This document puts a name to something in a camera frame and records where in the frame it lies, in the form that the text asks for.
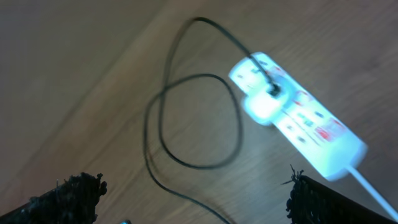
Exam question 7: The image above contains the black USB charging cable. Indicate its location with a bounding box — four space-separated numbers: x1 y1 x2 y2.
142 16 282 224

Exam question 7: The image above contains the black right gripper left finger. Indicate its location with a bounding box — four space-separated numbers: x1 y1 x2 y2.
1 172 107 224

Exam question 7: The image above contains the white power strip cord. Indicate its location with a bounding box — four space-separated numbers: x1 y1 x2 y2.
345 164 398 222

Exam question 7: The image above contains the white power strip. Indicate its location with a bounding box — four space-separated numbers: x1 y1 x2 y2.
229 52 367 181

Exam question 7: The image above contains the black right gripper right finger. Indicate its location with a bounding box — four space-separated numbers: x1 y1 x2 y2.
286 167 397 224

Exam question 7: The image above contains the white charger plug adapter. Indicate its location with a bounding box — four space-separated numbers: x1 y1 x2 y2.
242 83 295 126

